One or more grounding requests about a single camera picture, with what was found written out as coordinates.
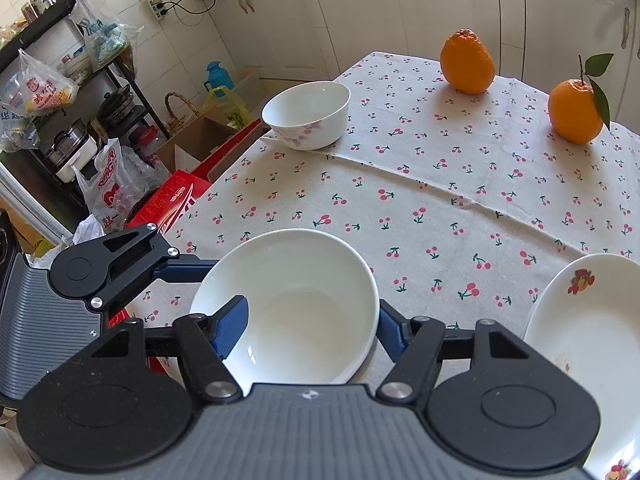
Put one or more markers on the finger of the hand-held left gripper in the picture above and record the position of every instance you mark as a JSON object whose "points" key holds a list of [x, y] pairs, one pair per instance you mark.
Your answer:
{"points": [[180, 270]]}

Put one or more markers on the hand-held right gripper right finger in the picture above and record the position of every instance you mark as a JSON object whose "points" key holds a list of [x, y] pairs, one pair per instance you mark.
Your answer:
{"points": [[395, 332]]}

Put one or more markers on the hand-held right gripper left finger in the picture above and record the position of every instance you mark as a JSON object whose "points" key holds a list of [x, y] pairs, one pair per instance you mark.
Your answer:
{"points": [[229, 330]]}

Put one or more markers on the white bowl pink floral print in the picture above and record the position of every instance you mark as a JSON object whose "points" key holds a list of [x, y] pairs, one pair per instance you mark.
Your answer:
{"points": [[305, 105], [300, 310]]}

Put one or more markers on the white plate fruit print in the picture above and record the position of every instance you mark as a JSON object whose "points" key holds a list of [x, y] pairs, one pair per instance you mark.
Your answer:
{"points": [[595, 340]]}

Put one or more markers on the red cardboard box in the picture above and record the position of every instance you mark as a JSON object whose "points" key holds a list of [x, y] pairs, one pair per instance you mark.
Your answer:
{"points": [[170, 200]]}

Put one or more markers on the crumpled white plastic bag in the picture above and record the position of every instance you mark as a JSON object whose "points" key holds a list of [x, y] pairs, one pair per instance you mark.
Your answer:
{"points": [[90, 230]]}

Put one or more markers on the white plastic bag red print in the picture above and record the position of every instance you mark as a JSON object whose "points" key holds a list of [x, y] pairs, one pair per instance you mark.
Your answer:
{"points": [[112, 185]]}

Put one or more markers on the cherry print tablecloth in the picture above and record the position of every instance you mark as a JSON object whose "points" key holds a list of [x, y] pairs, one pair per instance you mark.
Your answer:
{"points": [[425, 210]]}

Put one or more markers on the red lid jar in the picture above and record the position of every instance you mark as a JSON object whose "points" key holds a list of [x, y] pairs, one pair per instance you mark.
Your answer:
{"points": [[145, 142]]}

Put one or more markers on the brown cardboard box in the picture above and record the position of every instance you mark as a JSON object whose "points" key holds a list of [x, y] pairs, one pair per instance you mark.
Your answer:
{"points": [[200, 137]]}

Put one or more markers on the wicker basket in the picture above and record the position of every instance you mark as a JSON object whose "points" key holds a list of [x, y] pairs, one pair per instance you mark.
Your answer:
{"points": [[175, 122]]}

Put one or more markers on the steel cooker pot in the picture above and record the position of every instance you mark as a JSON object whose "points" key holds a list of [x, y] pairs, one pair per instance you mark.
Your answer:
{"points": [[72, 152]]}

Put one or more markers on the black metal shelf rack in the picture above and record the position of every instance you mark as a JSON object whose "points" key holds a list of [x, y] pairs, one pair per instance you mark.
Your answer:
{"points": [[145, 105]]}

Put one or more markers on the yellow plastic bag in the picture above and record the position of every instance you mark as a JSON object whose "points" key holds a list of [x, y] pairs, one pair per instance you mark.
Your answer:
{"points": [[227, 102]]}

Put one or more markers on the black cooking pot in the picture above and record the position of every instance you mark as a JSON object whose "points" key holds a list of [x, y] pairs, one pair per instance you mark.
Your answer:
{"points": [[115, 105]]}

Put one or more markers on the clear plastic bag blue print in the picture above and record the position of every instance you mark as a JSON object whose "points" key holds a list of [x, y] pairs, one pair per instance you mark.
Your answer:
{"points": [[15, 130]]}

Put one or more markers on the teal thermos jug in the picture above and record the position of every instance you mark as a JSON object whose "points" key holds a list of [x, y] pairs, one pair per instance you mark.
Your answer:
{"points": [[216, 80]]}

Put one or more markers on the clear bag orange print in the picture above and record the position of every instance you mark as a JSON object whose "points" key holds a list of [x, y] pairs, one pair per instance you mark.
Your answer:
{"points": [[40, 87]]}

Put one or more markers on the clear bag of packets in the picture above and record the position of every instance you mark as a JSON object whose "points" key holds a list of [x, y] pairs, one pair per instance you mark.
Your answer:
{"points": [[102, 32]]}

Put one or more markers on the white power strip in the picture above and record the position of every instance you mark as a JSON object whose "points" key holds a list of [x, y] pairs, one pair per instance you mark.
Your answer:
{"points": [[156, 7]]}

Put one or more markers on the orange fruit with leaf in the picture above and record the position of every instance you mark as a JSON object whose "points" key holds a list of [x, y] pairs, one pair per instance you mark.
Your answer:
{"points": [[575, 110]]}

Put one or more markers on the white kitchen cabinets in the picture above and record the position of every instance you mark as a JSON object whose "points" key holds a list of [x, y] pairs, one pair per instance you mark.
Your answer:
{"points": [[450, 0]]}

